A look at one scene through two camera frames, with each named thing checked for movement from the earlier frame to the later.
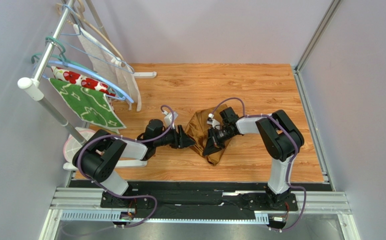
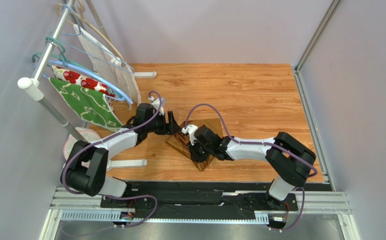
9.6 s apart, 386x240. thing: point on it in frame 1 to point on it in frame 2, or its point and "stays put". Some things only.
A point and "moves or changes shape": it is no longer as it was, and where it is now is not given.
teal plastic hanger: [62, 56] stays put
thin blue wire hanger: [82, 34] stays put
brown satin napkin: [198, 129] moves or changes shape
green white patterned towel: [90, 106] stays put
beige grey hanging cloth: [104, 63] stays put
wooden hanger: [81, 16] stays put
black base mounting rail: [204, 200] stays put
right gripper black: [215, 138] to [196, 152]
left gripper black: [186, 141] to [171, 128]
